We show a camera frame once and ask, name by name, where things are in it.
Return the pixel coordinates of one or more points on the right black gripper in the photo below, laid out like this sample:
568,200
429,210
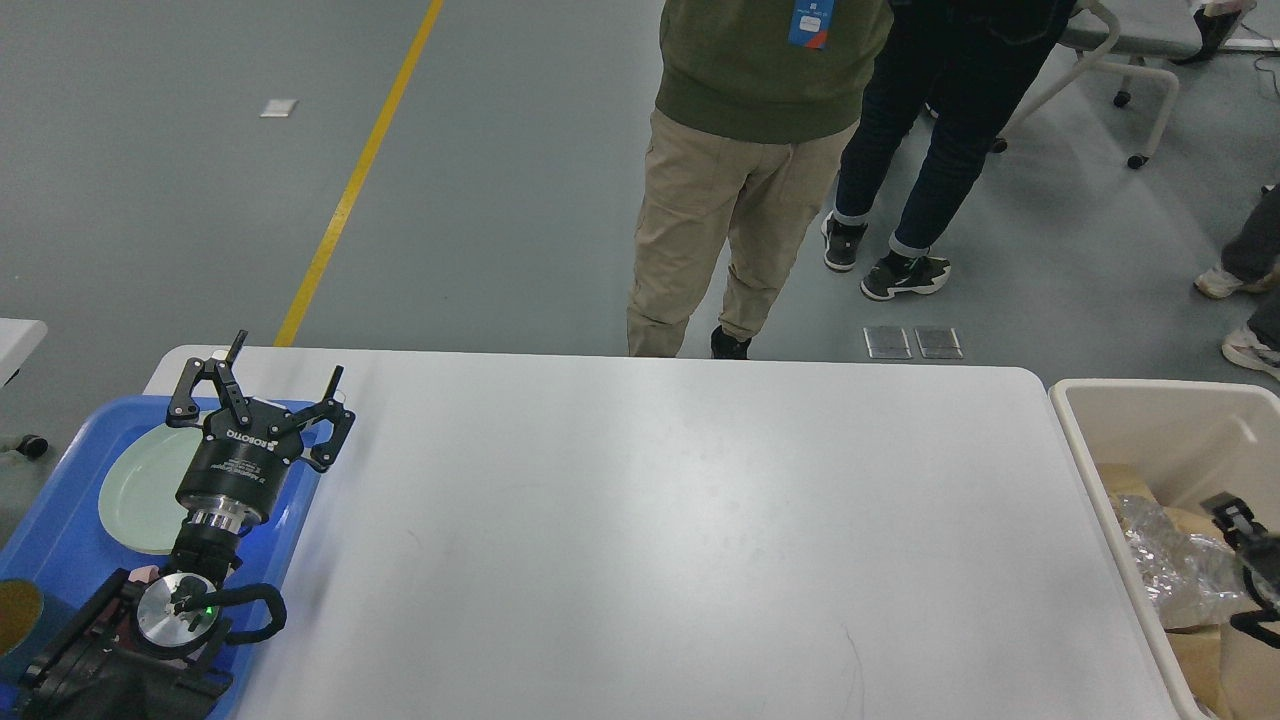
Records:
1259,552

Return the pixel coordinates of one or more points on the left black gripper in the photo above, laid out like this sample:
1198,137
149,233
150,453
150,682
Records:
240,465

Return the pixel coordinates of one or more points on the aluminium foil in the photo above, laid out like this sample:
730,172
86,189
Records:
1191,581

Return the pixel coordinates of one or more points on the brown paper bag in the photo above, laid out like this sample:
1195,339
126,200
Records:
1123,480
1230,674

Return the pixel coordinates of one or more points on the light green plate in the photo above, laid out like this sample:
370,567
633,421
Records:
138,504

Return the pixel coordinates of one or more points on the pink mug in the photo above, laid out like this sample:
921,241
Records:
145,575

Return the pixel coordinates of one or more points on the blue-grey mug yellow inside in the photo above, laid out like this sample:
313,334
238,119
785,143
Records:
30,621

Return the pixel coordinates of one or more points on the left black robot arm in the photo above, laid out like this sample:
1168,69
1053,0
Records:
137,651

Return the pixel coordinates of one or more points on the brown bag in bin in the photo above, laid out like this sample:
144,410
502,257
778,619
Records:
1193,524

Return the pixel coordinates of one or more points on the beige plastic bin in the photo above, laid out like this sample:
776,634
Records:
1188,441

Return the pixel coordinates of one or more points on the person in grey trousers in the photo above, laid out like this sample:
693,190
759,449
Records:
1248,263

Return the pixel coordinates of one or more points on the right white office chair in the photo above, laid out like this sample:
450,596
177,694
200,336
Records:
1125,38

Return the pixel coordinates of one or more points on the person in dark jeans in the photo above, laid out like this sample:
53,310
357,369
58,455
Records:
971,62

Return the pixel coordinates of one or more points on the person in khaki trousers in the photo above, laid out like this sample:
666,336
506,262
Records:
757,100

